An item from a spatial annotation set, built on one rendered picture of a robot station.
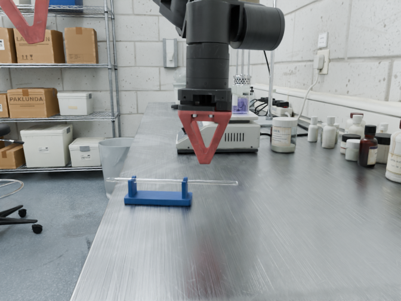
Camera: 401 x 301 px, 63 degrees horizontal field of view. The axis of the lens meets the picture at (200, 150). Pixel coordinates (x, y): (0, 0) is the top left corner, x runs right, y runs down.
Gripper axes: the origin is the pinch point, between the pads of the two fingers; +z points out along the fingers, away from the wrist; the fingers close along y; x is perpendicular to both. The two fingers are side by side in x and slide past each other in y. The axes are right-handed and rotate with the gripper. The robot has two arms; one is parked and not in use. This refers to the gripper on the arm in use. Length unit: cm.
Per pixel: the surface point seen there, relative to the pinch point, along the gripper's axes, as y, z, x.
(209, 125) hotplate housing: 31.5, 0.5, 1.6
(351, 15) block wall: 69, -30, -40
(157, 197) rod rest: 0.7, 6.9, 7.1
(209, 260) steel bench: -13.4, 8.1, -1.6
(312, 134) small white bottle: 47, 4, -26
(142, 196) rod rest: 1.0, 7.0, 9.4
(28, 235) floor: 122, 82, 112
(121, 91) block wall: 263, 5, 101
